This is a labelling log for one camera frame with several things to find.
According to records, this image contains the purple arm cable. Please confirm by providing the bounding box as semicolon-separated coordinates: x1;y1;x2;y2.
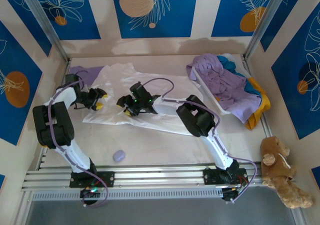
48;69;110;208
142;77;258;203

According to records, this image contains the brown teddy bear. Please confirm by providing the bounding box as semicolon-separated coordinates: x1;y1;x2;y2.
259;135;315;209

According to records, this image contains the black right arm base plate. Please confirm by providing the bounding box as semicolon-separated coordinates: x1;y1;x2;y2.
202;168;250;187

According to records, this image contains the black controller board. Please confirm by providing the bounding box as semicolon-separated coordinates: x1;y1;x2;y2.
221;186;242;203
79;187;101;206

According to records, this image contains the crumpled blue t-shirt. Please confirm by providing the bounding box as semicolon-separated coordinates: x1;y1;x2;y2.
216;55;263;97

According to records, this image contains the aluminium corner post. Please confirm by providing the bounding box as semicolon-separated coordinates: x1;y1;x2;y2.
243;0;291;61
18;0;71;62

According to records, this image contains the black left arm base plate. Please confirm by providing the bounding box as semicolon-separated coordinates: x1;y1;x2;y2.
69;171;116;188

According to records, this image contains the white plastic bin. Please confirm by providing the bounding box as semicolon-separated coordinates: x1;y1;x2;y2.
191;52;251;116

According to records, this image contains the white t-shirt with black print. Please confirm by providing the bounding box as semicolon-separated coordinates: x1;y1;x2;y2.
82;62;201;136

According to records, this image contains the grey slotted cable duct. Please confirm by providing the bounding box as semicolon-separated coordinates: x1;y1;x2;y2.
31;187;226;202

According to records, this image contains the small lavender case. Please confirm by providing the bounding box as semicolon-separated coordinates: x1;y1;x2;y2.
112;149;127;163

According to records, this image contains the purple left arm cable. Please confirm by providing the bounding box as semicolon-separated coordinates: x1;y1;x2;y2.
48;69;110;208

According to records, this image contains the folded purple t-shirt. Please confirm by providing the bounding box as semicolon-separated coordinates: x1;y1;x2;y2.
68;65;105;86

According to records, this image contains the aluminium frame rail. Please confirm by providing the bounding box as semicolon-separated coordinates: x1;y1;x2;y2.
21;162;266;193

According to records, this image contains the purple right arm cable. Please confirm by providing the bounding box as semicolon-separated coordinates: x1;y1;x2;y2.
142;77;258;203

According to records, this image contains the crumpled yellow t-shirt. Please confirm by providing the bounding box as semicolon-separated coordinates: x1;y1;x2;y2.
244;76;272;131

